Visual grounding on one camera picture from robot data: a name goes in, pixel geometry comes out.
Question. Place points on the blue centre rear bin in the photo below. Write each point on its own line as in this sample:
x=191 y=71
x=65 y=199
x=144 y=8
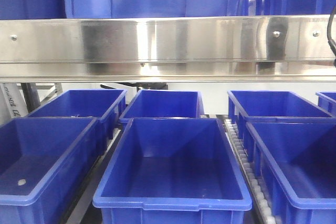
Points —
x=162 y=104

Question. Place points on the blue left rear bin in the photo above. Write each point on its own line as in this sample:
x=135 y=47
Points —
x=106 y=105

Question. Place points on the blue centre front bin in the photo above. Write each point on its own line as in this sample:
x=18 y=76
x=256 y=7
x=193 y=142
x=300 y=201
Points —
x=173 y=171

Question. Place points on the blue right rear bin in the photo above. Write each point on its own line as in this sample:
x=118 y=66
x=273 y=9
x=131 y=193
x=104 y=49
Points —
x=272 y=106

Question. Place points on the white roller track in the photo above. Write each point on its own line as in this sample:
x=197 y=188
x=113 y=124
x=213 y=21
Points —
x=260 y=203

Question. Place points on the blue left front bin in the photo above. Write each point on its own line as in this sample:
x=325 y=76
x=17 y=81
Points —
x=43 y=162

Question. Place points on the blue right front bin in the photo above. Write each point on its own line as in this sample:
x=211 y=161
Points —
x=296 y=162

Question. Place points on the stainless steel shelf rail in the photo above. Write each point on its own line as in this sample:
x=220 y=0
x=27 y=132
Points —
x=202 y=49

